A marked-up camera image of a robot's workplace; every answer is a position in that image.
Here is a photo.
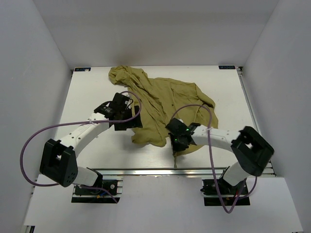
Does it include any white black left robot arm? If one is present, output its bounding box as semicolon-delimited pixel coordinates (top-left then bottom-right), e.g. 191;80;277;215
39;91;142;194

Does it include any olive green jacket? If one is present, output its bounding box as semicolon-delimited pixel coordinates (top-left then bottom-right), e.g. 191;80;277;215
108;66;218;147

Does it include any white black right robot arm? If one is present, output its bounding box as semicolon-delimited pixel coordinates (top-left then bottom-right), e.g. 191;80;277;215
166;118;275;194

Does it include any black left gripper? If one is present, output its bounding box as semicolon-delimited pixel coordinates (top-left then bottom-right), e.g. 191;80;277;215
114;105;142;131

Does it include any aluminium front rail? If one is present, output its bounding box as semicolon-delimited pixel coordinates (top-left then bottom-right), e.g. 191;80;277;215
92;166;275;178

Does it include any blue label right corner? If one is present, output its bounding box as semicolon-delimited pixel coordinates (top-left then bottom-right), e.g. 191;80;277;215
218;65;236;69

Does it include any aluminium right side rail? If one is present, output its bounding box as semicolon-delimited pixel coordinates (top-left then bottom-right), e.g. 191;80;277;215
236;67;259;131

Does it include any blue label corner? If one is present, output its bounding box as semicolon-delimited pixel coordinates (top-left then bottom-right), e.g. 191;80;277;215
218;65;236;69
74;67;91;72

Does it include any aluminium rail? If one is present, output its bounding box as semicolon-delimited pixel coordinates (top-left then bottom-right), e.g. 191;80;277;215
92;166;275;178
236;67;259;131

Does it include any blue label left corner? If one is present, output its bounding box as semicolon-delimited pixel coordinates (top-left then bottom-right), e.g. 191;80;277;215
74;67;91;72

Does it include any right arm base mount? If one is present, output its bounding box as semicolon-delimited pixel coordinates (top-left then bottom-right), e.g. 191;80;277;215
200;179;250;207

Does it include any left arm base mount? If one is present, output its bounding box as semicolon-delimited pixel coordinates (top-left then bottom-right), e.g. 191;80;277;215
71;176;123;204

